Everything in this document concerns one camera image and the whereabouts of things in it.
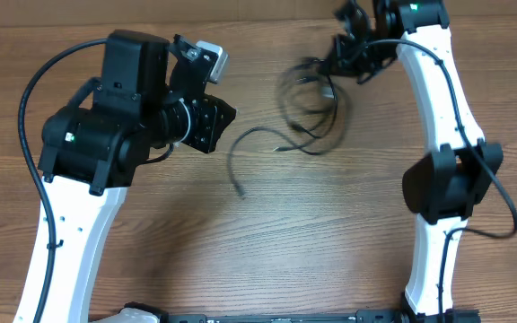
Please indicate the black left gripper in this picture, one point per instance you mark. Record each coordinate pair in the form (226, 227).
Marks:
(210, 111)

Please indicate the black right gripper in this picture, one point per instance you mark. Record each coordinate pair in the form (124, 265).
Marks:
(342, 64)

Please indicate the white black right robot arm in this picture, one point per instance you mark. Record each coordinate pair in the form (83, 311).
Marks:
(456, 171)

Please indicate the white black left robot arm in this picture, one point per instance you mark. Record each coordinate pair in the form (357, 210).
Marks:
(151, 94)

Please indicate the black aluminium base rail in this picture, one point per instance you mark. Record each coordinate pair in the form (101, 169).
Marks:
(139, 312)

